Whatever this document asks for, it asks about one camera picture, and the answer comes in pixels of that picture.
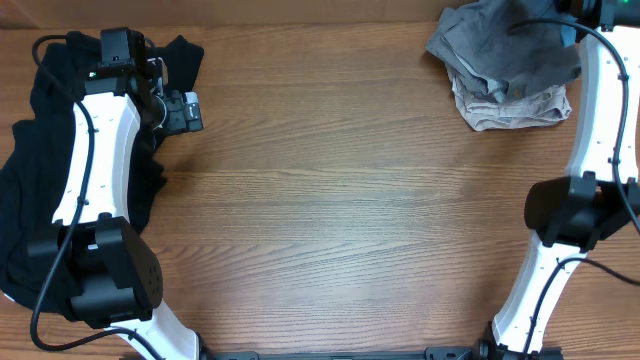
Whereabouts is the light blue t-shirt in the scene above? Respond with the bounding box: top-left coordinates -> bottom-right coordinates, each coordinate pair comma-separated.
560,25 -> 577,47

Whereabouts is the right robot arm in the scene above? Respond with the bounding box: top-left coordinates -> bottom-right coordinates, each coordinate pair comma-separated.
426,0 -> 639,359

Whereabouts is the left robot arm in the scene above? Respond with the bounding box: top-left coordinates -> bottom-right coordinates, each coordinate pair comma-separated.
28,28 -> 210,360

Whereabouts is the black t-shirt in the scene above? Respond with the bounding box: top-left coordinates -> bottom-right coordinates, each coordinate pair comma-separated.
1,31 -> 205,309

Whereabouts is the folded grey garment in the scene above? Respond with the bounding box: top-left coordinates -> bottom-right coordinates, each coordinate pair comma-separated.
426,0 -> 580,103

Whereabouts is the folded beige garment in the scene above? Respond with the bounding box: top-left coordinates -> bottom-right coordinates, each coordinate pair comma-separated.
447,67 -> 572,132

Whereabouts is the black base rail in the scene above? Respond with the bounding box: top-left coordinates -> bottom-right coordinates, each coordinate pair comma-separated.
119,345 -> 566,360

